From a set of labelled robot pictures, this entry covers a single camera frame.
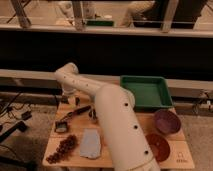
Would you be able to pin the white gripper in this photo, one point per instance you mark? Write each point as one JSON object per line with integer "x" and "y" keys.
{"x": 72, "y": 101}

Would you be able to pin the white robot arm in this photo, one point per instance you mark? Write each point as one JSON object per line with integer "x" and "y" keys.
{"x": 127, "y": 144}

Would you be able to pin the dark red grape bunch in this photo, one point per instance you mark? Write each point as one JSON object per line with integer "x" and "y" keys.
{"x": 65, "y": 146}

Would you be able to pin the blue folded cloth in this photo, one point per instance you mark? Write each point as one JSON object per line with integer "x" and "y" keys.
{"x": 90, "y": 145}

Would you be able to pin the green plastic tray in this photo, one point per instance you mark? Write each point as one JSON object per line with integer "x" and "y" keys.
{"x": 150, "y": 92}

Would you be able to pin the purple bowl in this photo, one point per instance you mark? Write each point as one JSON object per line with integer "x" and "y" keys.
{"x": 167, "y": 121}

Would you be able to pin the red bowl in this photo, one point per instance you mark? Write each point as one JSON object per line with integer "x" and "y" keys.
{"x": 159, "y": 147}

